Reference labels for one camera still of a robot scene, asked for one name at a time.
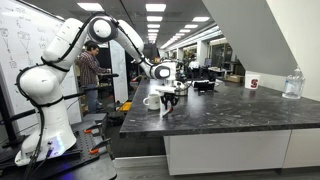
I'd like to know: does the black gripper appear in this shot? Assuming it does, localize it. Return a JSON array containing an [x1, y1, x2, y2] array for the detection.
[[159, 92, 180, 110]]

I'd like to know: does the white marker with orange cap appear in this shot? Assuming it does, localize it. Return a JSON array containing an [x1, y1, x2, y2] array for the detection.
[[159, 105, 175, 118]]

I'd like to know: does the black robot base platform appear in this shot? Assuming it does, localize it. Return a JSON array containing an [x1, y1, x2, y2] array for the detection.
[[0, 119, 118, 180]]

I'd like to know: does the white ceramic mug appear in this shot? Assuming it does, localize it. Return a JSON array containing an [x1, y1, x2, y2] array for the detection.
[[142, 93, 162, 111]]

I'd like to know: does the stainless steel pot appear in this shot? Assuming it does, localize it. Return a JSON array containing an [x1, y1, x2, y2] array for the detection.
[[173, 80, 190, 97]]

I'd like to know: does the black device on counter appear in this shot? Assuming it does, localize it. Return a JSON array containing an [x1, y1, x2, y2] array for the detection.
[[192, 80, 216, 93]]

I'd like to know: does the yellow floor object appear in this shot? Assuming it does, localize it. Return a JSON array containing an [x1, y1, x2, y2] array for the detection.
[[117, 101, 133, 113]]

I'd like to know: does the narrow white panel board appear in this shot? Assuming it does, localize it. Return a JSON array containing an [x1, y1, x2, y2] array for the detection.
[[109, 39, 130, 104]]

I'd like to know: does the cardboard box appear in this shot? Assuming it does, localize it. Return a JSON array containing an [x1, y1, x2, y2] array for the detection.
[[225, 74, 245, 84]]

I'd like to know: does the white cup with red logo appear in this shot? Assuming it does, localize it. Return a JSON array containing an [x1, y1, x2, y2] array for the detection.
[[244, 73, 261, 91]]

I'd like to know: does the rectangular ceiling light panel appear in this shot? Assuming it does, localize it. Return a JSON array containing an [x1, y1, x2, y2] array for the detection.
[[76, 2, 105, 13], [191, 16, 211, 23], [145, 3, 167, 13], [146, 15, 164, 23]]

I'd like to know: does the person in plaid shirt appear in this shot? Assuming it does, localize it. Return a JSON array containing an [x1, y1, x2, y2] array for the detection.
[[75, 40, 112, 115]]

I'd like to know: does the large whiteboard with drawings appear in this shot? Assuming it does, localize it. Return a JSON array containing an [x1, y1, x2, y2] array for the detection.
[[0, 0, 83, 134]]

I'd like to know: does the black stand pole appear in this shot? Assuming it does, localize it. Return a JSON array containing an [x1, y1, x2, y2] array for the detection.
[[0, 84, 28, 148]]

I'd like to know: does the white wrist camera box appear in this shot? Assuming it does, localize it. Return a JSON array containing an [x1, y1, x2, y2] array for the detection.
[[154, 84, 177, 95]]

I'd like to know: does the orange handled clamp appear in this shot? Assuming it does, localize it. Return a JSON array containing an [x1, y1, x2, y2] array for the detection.
[[83, 123, 105, 135], [88, 137, 113, 156]]

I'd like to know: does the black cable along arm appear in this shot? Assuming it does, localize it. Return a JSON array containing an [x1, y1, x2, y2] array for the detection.
[[15, 12, 158, 180]]

